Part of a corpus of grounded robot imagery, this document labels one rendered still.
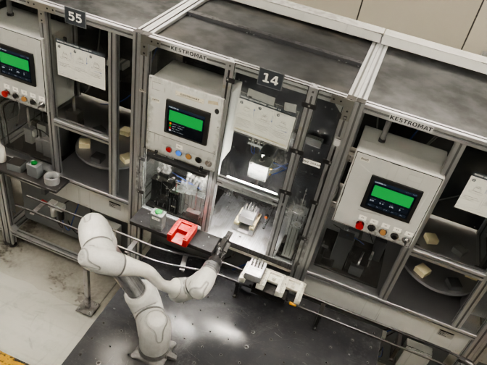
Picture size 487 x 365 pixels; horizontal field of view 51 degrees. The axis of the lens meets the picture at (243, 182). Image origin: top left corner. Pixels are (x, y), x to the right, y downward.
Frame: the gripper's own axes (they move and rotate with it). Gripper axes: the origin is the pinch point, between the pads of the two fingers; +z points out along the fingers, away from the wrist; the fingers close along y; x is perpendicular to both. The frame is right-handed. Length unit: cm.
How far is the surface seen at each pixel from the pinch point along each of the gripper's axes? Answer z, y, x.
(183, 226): 15.1, -17.4, 32.1
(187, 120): 18, 53, 38
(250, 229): 32.0, -16.8, -4.5
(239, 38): 55, 88, 29
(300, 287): 11, -24, -44
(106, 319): -45, -44, 47
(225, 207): 48, -21, 18
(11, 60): 18, 53, 147
